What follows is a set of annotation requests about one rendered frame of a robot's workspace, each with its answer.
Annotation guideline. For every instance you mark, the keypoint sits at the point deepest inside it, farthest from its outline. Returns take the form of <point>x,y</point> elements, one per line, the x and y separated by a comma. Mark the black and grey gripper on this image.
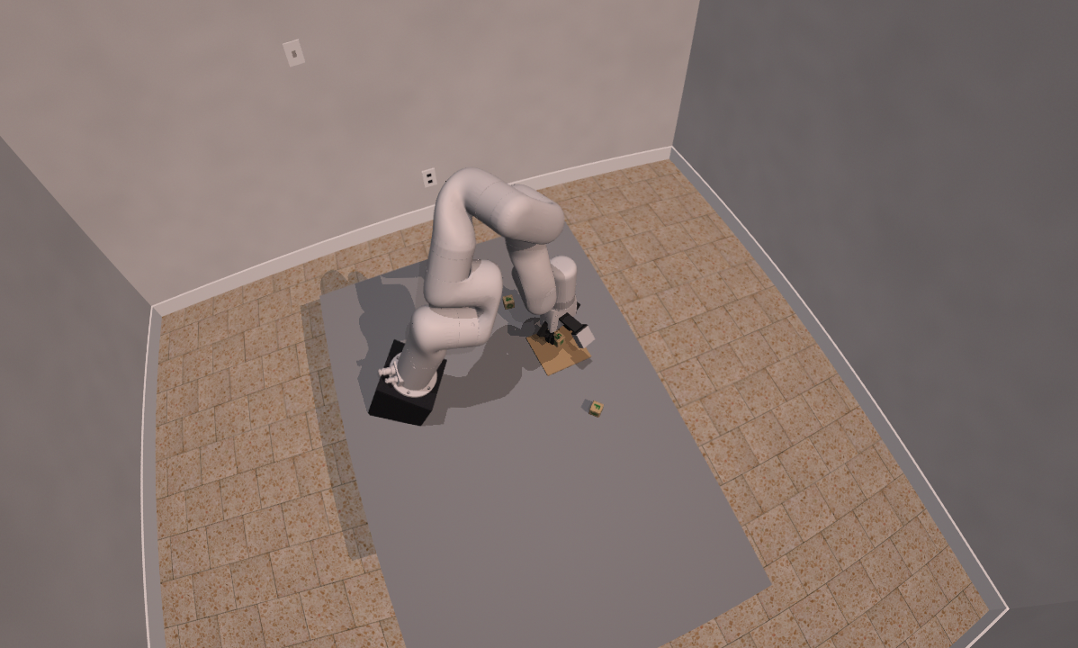
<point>550,321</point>

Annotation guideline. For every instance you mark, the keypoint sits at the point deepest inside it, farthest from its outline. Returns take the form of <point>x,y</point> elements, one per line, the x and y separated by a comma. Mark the tan square mat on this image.
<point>553,358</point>

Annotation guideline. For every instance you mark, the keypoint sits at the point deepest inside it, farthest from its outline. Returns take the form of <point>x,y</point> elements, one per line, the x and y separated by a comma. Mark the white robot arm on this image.
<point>464,293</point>

